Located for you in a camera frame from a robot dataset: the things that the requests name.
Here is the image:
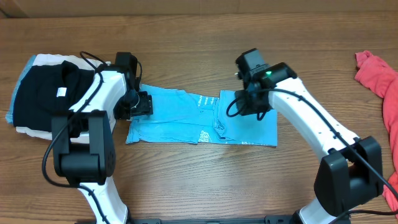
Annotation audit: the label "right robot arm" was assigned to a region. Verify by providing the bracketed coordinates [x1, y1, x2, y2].
[233, 49, 383, 223]

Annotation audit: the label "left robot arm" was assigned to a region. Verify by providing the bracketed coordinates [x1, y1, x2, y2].
[42, 52, 153, 223]

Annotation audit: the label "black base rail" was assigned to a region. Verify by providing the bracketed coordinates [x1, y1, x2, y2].
[127, 215, 301, 224]

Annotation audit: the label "beige folded garment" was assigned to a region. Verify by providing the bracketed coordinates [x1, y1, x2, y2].
[12, 54, 127, 140]

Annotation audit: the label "light blue t-shirt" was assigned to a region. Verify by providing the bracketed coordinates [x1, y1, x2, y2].
[126, 85, 277, 146]

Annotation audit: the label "folded blue jeans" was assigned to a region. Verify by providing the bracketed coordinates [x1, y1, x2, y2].
[5, 55, 36, 124]

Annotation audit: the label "red garment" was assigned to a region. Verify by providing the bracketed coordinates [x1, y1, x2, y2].
[354, 50, 398, 215]

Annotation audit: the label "black folded garment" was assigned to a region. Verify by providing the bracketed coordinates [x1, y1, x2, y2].
[12, 61, 94, 132]

